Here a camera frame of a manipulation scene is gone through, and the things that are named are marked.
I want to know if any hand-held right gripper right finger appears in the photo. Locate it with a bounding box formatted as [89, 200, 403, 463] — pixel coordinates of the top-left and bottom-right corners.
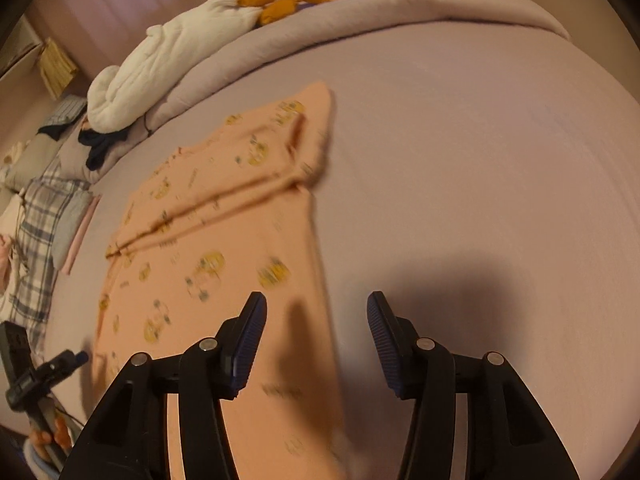
[366, 291, 581, 480]

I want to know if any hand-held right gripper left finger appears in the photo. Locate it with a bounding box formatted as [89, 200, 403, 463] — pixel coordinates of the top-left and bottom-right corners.
[59, 291, 267, 480]

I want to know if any peach printed top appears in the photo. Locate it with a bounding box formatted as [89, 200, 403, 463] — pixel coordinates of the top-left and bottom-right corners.
[91, 185, 348, 480]

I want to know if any pink folded sheet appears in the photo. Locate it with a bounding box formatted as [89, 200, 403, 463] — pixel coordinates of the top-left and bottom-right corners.
[62, 195, 102, 276]

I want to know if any plaid quilt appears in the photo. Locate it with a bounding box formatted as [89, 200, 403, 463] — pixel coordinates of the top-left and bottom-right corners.
[0, 160, 92, 356]

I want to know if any grey pillow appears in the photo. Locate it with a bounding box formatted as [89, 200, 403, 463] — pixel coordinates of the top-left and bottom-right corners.
[0, 135, 66, 191]

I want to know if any dark cloth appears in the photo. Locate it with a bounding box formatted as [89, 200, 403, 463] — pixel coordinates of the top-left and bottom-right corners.
[80, 127, 136, 171]

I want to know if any blue striped cloth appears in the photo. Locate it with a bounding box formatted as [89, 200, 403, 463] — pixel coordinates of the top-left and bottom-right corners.
[37, 95, 88, 136]

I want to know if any white goose plush toy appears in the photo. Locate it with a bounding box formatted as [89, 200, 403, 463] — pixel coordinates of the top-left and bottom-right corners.
[87, 0, 351, 133]

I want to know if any straw woven bag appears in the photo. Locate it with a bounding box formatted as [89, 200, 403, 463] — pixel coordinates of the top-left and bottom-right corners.
[37, 37, 79, 101]

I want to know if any grey-pink duvet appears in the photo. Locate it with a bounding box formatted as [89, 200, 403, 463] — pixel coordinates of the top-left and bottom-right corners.
[57, 0, 571, 183]

